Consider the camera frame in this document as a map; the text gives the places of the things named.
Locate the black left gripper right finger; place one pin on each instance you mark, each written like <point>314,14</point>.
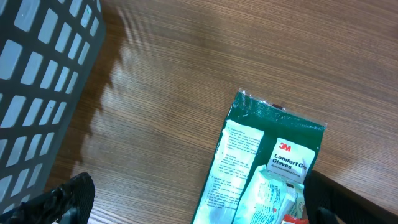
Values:
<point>326,201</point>

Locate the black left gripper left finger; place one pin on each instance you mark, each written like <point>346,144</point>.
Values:
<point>70,202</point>

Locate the green 3M gloves package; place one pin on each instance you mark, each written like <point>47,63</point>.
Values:
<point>256,133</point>

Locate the grey plastic shopping basket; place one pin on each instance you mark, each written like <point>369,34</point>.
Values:
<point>48,48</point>

